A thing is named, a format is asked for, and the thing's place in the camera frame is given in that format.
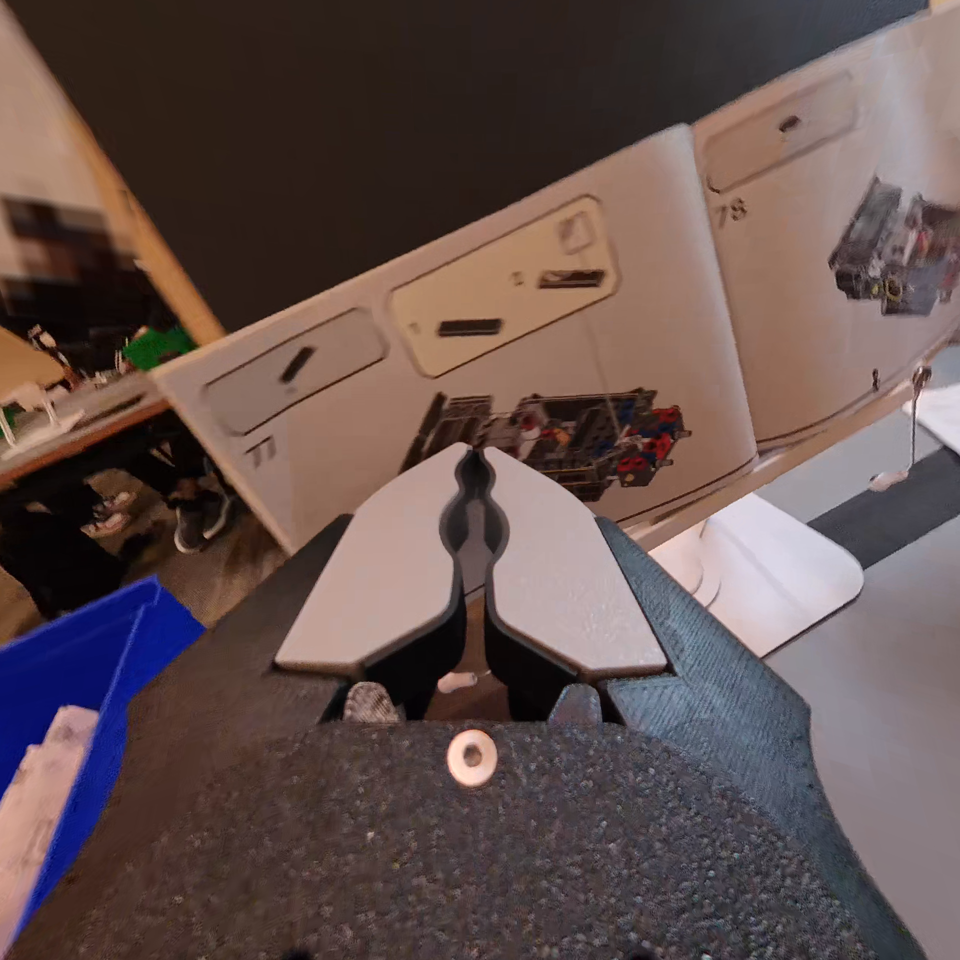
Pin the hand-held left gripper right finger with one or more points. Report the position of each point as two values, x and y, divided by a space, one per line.
577 592

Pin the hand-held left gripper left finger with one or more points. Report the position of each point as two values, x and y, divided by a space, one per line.
375 585

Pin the lego instruction booklet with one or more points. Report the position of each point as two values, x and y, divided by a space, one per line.
525 337

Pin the white book stand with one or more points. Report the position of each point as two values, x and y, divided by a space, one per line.
772 570

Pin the blue plastic bin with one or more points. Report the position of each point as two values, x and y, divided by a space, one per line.
82 652

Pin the green plastic bin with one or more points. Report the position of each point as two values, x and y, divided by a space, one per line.
161 346

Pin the wooden top background desk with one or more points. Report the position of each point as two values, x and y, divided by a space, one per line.
82 431

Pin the black backdrop board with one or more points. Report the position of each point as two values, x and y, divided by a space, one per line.
375 112

